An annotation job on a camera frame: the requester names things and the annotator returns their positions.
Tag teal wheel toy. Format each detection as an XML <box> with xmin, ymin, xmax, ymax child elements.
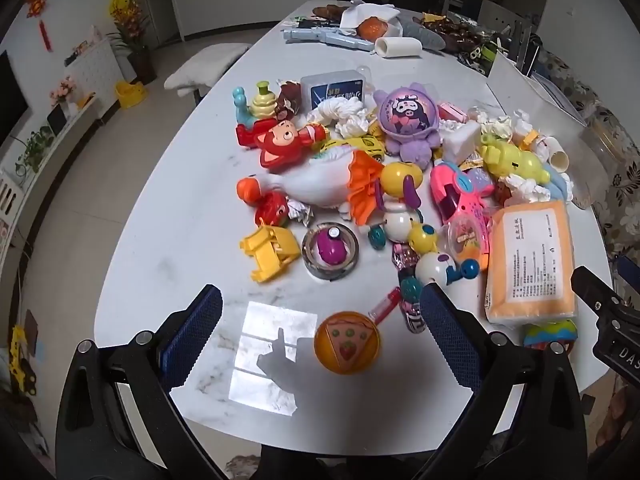
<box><xmin>397</xmin><ymin>275</ymin><xmax>428</xmax><ymax>333</ymax></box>

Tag green potted plant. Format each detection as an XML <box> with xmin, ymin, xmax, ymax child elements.
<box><xmin>15</xmin><ymin>127</ymin><xmax>56</xmax><ymax>173</ymax></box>

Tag yellow toy stool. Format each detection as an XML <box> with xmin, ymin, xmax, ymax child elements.
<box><xmin>239</xmin><ymin>225</ymin><xmax>303</xmax><ymax>285</ymax></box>

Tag purple plush toy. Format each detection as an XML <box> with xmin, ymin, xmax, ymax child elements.
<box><xmin>372</xmin><ymin>85</ymin><xmax>443</xmax><ymax>168</ymax></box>

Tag grey plush shark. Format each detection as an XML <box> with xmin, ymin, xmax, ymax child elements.
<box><xmin>390</xmin><ymin>12</ymin><xmax>447</xmax><ymax>52</ymax></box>

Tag long white console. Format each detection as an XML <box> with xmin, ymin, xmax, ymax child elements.
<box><xmin>0</xmin><ymin>95</ymin><xmax>101</xmax><ymax>281</ymax></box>

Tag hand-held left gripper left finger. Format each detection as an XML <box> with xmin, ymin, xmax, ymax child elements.
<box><xmin>55</xmin><ymin>284</ymin><xmax>223</xmax><ymax>480</ymax></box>

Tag pink flower pot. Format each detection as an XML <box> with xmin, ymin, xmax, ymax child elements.
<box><xmin>50</xmin><ymin>76</ymin><xmax>81</xmax><ymax>116</ymax></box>

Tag red fox toy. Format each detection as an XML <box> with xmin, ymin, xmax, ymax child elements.
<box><xmin>236</xmin><ymin>119</ymin><xmax>331</xmax><ymax>171</ymax></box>

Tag white ball robot toy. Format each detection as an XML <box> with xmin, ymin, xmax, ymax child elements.
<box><xmin>367</xmin><ymin>200</ymin><xmax>426</xmax><ymax>251</ymax></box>

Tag dark snack pile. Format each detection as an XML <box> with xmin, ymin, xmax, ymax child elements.
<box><xmin>422</xmin><ymin>10</ymin><xmax>496</xmax><ymax>56</ymax></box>

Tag light blue plush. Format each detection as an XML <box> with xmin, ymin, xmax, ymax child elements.
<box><xmin>542</xmin><ymin>170</ymin><xmax>573</xmax><ymax>203</ymax></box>

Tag yellow toy truck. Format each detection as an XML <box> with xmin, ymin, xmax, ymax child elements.
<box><xmin>7</xmin><ymin>325</ymin><xmax>38</xmax><ymax>396</ymax></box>

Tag brown snack pile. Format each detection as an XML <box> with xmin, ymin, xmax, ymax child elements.
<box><xmin>312</xmin><ymin>4</ymin><xmax>351</xmax><ymax>20</ymax></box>

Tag yellow toy car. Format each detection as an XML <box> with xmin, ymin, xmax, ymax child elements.
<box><xmin>320</xmin><ymin>136</ymin><xmax>386</xmax><ymax>163</ymax></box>

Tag yellow white ball toy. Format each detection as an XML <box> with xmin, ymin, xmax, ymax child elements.
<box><xmin>407</xmin><ymin>224</ymin><xmax>441</xmax><ymax>256</ymax></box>

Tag purple ball toy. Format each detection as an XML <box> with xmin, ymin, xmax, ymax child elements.
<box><xmin>316</xmin><ymin>227</ymin><xmax>347</xmax><ymax>267</ymax></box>

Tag small pink box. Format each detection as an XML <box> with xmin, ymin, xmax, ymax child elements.
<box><xmin>437</xmin><ymin>101</ymin><xmax>468</xmax><ymax>123</ymax></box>

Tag red crab toy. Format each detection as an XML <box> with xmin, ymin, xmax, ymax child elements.
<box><xmin>254</xmin><ymin>191</ymin><xmax>290</xmax><ymax>228</ymax></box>

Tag pink candy wrapper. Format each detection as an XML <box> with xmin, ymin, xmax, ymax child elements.
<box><xmin>391</xmin><ymin>242</ymin><xmax>418</xmax><ymax>268</ymax></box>

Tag orange pizza capsule toy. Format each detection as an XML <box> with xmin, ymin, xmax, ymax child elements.
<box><xmin>314</xmin><ymin>311</ymin><xmax>382</xmax><ymax>375</ymax></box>

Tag floral sofa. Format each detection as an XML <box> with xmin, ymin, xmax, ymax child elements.
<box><xmin>537</xmin><ymin>47</ymin><xmax>640</xmax><ymax>261</ymax></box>

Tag clear plastic container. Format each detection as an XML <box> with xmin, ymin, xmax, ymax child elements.
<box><xmin>565</xmin><ymin>105</ymin><xmax>638</xmax><ymax>211</ymax></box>

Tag white paper wrapper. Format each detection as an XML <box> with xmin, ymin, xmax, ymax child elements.
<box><xmin>339</xmin><ymin>0</ymin><xmax>401</xmax><ymax>28</ymax></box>

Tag blue card box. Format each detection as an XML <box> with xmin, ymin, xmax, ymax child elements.
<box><xmin>300</xmin><ymin>71</ymin><xmax>365</xmax><ymax>111</ymax></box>

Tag light blue toy gun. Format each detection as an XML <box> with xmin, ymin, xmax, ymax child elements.
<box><xmin>281</xmin><ymin>26</ymin><xmax>376</xmax><ymax>53</ymax></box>

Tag orange tissue pack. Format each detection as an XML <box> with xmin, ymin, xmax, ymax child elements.
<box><xmin>484</xmin><ymin>200</ymin><xmax>580</xmax><ymax>323</ymax></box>

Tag yellow green dinosaur toy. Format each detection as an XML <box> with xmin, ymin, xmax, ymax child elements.
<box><xmin>480</xmin><ymin>132</ymin><xmax>551</xmax><ymax>183</ymax></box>

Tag clear orange capsule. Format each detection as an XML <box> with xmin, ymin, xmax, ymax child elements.
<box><xmin>445</xmin><ymin>215</ymin><xmax>493</xmax><ymax>271</ymax></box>

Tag pink toy gun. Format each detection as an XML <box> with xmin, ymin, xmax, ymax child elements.
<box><xmin>430</xmin><ymin>161</ymin><xmax>496</xmax><ymax>226</ymax></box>

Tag orange fruit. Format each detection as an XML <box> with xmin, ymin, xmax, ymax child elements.
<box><xmin>359</xmin><ymin>16</ymin><xmax>390</xmax><ymax>41</ymax></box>

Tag white paper roll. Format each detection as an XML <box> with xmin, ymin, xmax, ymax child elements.
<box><xmin>374</xmin><ymin>36</ymin><xmax>423</xmax><ymax>58</ymax></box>

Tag colourful striped egg toy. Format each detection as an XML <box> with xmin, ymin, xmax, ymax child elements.
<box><xmin>522</xmin><ymin>319</ymin><xmax>579</xmax><ymax>356</ymax></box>

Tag white paper tube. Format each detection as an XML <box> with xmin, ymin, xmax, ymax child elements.
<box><xmin>532</xmin><ymin>135</ymin><xmax>571</xmax><ymax>171</ymax></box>

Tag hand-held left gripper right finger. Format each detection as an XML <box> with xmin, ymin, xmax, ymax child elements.
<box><xmin>419</xmin><ymin>282</ymin><xmax>588</xmax><ymax>480</ymax></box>

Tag white cushioned bench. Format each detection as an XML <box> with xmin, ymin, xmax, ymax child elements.
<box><xmin>164</xmin><ymin>42</ymin><xmax>251</xmax><ymax>103</ymax></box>

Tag crumpled grey paper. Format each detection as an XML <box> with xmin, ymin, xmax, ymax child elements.
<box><xmin>286</xmin><ymin>199</ymin><xmax>315</xmax><ymax>226</ymax></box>

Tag pink red tube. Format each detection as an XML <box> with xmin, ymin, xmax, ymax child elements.
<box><xmin>368</xmin><ymin>287</ymin><xmax>402</xmax><ymax>321</ymax></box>

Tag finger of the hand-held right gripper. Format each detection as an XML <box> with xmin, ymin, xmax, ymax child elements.
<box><xmin>571</xmin><ymin>265</ymin><xmax>626</xmax><ymax>313</ymax></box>
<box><xmin>616</xmin><ymin>254</ymin><xmax>640</xmax><ymax>287</ymax></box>

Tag yellow flowers in vase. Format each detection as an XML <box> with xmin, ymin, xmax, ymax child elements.
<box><xmin>105</xmin><ymin>0</ymin><xmax>158</xmax><ymax>86</ymax></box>

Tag black television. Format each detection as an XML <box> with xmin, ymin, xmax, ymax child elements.
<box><xmin>0</xmin><ymin>50</ymin><xmax>28</xmax><ymax>146</ymax></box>

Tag red knot wall ornament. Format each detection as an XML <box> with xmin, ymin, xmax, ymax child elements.
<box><xmin>25</xmin><ymin>0</ymin><xmax>56</xmax><ymax>53</ymax></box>

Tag teal snail toy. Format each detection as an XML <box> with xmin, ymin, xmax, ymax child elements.
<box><xmin>232</xmin><ymin>80</ymin><xmax>281</xmax><ymax>128</ymax></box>

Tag yellow egg toy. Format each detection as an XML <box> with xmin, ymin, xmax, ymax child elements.
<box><xmin>375</xmin><ymin>161</ymin><xmax>423</xmax><ymax>211</ymax></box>

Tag white teal ball toy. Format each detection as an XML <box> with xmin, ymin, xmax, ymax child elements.
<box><xmin>414</xmin><ymin>251</ymin><xmax>481</xmax><ymax>288</ymax></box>

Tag white goose toy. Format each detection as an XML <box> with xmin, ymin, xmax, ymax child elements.
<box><xmin>236</xmin><ymin>149</ymin><xmax>386</xmax><ymax>221</ymax></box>

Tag brown figure toy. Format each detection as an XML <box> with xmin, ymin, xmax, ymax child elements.
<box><xmin>276</xmin><ymin>80</ymin><xmax>303</xmax><ymax>121</ymax></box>

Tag white crumpled tissue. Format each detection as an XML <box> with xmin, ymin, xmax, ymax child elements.
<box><xmin>495</xmin><ymin>172</ymin><xmax>551</xmax><ymax>206</ymax></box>
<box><xmin>470</xmin><ymin>107</ymin><xmax>531</xmax><ymax>141</ymax></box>
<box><xmin>307</xmin><ymin>97</ymin><xmax>371</xmax><ymax>138</ymax></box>

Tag white slatted cabinet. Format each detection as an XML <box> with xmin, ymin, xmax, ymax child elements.
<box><xmin>65</xmin><ymin>37</ymin><xmax>131</xmax><ymax>111</ymax></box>

